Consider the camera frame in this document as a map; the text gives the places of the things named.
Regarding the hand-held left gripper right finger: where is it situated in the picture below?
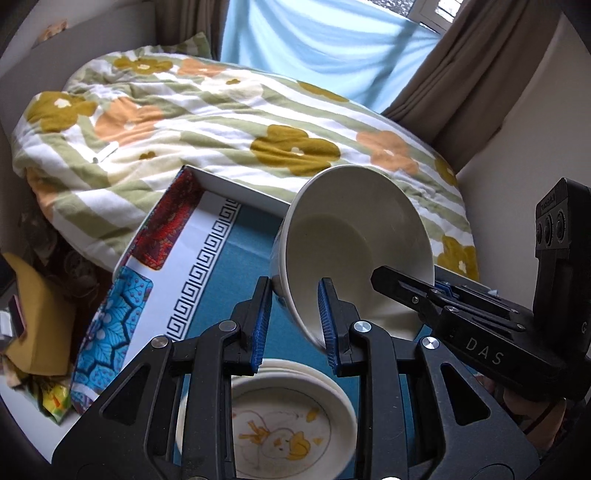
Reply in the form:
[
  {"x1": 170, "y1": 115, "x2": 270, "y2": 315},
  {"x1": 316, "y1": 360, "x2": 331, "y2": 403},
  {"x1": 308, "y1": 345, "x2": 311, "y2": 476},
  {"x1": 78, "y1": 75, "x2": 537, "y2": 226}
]
[{"x1": 318, "y1": 278, "x2": 541, "y2": 480}]

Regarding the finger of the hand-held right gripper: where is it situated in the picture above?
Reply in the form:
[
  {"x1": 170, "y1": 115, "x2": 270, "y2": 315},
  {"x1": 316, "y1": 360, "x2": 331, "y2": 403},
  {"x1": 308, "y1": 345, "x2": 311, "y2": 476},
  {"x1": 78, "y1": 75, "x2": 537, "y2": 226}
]
[
  {"x1": 372, "y1": 265, "x2": 570, "y2": 400},
  {"x1": 434, "y1": 279, "x2": 537, "y2": 331}
]

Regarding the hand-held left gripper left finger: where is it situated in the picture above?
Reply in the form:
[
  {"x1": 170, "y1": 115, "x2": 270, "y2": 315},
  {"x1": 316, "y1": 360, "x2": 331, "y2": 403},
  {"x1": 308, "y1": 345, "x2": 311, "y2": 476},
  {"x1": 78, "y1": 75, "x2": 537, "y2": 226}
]
[{"x1": 52, "y1": 277, "x2": 273, "y2": 480}]

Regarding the large white plate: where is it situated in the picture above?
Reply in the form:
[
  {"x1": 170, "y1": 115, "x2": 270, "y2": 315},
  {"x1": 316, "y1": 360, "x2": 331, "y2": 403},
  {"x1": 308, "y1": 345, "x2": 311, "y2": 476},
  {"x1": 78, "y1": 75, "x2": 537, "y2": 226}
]
[
  {"x1": 231, "y1": 361, "x2": 355, "y2": 411},
  {"x1": 259, "y1": 357, "x2": 345, "y2": 393}
]

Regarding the plain white bowl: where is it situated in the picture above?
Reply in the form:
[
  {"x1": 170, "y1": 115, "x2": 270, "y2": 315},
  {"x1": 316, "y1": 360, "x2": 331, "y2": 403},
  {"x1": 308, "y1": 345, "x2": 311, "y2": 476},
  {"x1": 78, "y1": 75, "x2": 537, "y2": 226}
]
[{"x1": 270, "y1": 165, "x2": 436, "y2": 354}]

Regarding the small duck print plate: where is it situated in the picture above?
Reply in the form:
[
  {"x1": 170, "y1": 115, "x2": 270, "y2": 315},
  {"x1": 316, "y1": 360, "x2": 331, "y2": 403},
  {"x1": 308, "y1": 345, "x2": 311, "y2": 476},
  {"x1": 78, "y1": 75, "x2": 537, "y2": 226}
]
[{"x1": 175, "y1": 371, "x2": 359, "y2": 479}]

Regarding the person's right hand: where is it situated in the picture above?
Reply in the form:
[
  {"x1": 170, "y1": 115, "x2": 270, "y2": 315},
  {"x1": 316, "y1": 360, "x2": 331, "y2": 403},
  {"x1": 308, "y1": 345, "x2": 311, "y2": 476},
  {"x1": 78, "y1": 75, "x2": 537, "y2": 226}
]
[{"x1": 505, "y1": 388, "x2": 567, "y2": 451}]

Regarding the patterned blue tray box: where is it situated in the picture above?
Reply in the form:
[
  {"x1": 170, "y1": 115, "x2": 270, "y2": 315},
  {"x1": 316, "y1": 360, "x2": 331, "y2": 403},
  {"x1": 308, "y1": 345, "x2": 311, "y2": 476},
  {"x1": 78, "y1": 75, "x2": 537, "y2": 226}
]
[{"x1": 115, "y1": 191, "x2": 490, "y2": 467}]

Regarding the colourful patterned cloth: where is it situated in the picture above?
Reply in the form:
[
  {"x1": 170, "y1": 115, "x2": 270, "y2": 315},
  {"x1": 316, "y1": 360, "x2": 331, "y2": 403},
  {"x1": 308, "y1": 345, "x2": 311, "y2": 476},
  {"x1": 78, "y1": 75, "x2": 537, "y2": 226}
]
[{"x1": 71, "y1": 168, "x2": 204, "y2": 414}]

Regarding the floral striped blanket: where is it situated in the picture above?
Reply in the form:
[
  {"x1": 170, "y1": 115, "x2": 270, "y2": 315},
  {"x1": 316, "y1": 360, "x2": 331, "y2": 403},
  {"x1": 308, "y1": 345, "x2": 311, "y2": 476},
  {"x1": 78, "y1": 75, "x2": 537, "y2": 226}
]
[{"x1": 11, "y1": 44, "x2": 481, "y2": 282}]

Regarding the yellow cardboard box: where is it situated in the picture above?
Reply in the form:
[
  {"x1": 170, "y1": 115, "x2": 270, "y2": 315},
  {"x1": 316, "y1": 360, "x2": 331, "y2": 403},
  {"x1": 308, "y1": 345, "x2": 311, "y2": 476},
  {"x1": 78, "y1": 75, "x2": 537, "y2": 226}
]
[{"x1": 0, "y1": 251, "x2": 77, "y2": 377}]

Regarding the wide brown curtain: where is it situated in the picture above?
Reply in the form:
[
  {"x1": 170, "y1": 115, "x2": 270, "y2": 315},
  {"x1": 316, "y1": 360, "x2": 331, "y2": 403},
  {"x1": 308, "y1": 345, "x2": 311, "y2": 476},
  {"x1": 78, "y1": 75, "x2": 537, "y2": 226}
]
[{"x1": 383, "y1": 0, "x2": 561, "y2": 162}]

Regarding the yellow green snack packet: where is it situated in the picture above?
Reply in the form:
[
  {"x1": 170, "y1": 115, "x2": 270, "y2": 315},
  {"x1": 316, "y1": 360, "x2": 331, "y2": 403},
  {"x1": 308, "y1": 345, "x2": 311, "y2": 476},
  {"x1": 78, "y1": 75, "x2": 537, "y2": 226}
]
[{"x1": 28, "y1": 374, "x2": 73, "y2": 424}]

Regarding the light blue curtain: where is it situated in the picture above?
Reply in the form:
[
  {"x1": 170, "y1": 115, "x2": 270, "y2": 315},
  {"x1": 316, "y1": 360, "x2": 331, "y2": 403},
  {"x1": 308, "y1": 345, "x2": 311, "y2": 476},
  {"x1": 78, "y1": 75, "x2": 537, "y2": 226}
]
[{"x1": 221, "y1": 0, "x2": 444, "y2": 114}]

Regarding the green floral pillow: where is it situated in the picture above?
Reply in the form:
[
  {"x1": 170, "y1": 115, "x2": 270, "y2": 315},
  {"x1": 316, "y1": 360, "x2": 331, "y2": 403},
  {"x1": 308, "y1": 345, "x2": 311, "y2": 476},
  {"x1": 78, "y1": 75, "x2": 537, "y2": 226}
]
[{"x1": 174, "y1": 30, "x2": 214, "y2": 60}]

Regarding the narrow brown curtain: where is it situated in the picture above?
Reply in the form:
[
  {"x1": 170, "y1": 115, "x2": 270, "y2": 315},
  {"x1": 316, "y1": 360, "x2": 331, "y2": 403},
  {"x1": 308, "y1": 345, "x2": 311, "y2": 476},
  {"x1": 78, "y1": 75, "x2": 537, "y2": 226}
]
[{"x1": 154, "y1": 0, "x2": 232, "y2": 61}]

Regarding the grey headboard cushion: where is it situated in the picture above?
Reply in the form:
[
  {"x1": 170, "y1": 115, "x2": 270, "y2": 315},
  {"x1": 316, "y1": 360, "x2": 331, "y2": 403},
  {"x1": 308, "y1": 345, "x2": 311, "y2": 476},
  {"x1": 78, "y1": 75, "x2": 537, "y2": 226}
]
[{"x1": 0, "y1": 0, "x2": 162, "y2": 121}]

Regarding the white window frame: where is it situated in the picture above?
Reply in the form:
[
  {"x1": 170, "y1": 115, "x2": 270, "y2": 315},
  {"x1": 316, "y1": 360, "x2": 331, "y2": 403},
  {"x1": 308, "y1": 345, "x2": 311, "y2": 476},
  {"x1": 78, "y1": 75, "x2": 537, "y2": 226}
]
[{"x1": 406, "y1": 0, "x2": 462, "y2": 33}]

